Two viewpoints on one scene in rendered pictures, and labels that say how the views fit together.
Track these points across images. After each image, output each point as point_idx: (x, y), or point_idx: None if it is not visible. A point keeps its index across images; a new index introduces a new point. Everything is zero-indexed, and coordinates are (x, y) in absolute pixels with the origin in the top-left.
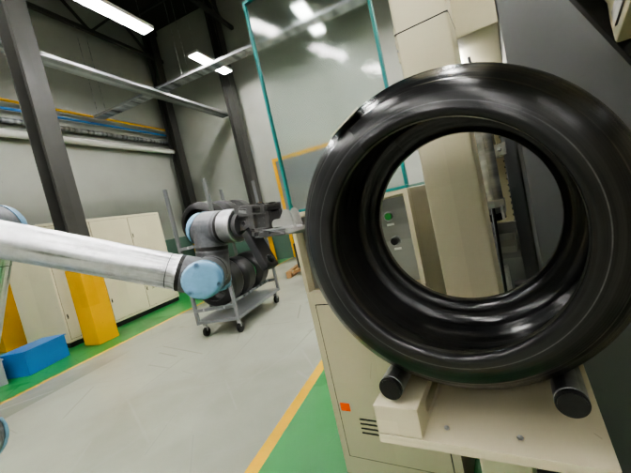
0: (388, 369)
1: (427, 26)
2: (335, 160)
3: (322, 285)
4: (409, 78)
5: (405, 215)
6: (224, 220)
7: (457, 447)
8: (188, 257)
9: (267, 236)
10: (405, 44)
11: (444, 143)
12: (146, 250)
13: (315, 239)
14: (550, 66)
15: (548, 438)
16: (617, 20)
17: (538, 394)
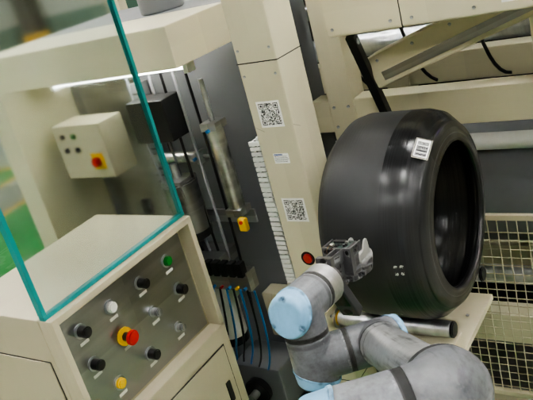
0: (438, 325)
1: (293, 55)
2: (428, 177)
3: (431, 278)
4: (429, 118)
5: (180, 251)
6: (339, 276)
7: (471, 337)
8: (383, 321)
9: (370, 270)
10: (284, 68)
11: (315, 155)
12: (392, 327)
13: (427, 243)
14: None
15: (468, 307)
16: (389, 78)
17: None
